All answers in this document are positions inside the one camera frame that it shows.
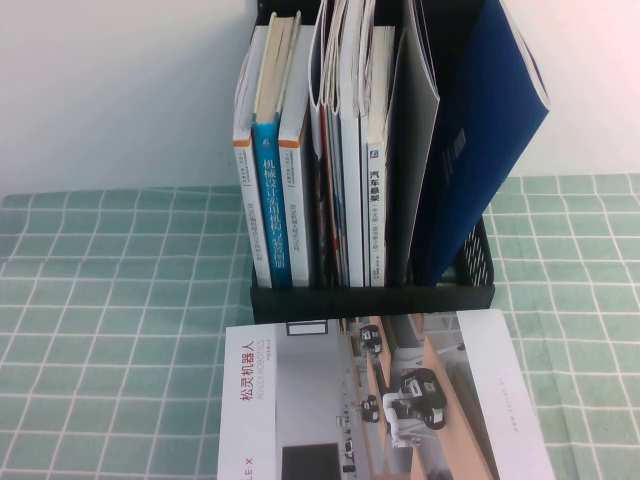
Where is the white AgileX robot brochure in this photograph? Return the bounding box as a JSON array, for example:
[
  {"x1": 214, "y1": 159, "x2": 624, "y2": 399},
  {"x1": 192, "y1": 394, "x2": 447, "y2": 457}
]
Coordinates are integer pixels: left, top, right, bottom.
[{"x1": 217, "y1": 308, "x2": 557, "y2": 480}]

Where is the white book orange-banded spine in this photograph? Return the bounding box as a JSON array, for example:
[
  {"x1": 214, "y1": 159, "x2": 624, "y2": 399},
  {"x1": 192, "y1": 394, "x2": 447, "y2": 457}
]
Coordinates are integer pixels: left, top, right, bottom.
[
  {"x1": 233, "y1": 24, "x2": 274, "y2": 290},
  {"x1": 278, "y1": 24, "x2": 317, "y2": 288}
]

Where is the blue spine mechanism book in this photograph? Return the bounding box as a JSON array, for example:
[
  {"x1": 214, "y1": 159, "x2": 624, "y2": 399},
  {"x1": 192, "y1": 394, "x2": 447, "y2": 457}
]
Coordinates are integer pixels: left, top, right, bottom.
[{"x1": 251, "y1": 9, "x2": 304, "y2": 290}]

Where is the black plastic book holder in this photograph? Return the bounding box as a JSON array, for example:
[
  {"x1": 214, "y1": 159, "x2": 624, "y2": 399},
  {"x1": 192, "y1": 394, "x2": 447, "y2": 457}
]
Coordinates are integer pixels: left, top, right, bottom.
[{"x1": 248, "y1": 0, "x2": 497, "y2": 325}]

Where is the white car suspension book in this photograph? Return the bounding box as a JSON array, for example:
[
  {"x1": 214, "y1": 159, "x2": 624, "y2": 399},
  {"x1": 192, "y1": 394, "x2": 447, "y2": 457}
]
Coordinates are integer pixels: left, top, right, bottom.
[{"x1": 364, "y1": 24, "x2": 397, "y2": 288}]

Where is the large blue cover book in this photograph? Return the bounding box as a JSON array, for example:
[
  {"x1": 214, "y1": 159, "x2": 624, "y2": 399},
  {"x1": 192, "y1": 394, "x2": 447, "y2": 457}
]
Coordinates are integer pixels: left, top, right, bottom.
[{"x1": 414, "y1": 0, "x2": 553, "y2": 286}]

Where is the blue-grey thin magazine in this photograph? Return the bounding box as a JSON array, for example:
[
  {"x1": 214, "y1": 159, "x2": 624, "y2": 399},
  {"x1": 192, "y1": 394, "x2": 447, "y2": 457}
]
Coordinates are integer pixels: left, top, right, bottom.
[{"x1": 329, "y1": 0, "x2": 354, "y2": 287}]

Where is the red-edged thin magazine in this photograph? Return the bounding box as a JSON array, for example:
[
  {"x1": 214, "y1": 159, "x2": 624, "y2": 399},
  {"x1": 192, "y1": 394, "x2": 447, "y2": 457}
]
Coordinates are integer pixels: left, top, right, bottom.
[{"x1": 319, "y1": 0, "x2": 346, "y2": 287}]

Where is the white spine thick brochure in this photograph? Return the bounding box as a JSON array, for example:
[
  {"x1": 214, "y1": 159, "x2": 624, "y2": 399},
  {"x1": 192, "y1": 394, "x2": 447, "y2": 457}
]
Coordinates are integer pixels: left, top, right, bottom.
[{"x1": 339, "y1": 0, "x2": 377, "y2": 288}]

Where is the dark grey cover magazine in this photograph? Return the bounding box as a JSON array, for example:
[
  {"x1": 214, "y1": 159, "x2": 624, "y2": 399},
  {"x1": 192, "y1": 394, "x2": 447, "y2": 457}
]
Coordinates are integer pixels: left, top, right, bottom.
[{"x1": 384, "y1": 0, "x2": 442, "y2": 289}]

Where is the white curved cover magazine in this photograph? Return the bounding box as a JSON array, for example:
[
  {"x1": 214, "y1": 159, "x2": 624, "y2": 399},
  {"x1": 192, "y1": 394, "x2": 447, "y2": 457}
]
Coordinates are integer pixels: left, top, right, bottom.
[{"x1": 302, "y1": 0, "x2": 331, "y2": 287}]

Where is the green checked tablecloth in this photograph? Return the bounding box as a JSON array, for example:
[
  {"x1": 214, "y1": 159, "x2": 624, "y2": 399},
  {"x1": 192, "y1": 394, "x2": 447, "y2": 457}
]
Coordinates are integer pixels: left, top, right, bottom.
[{"x1": 0, "y1": 173, "x2": 640, "y2": 480}]

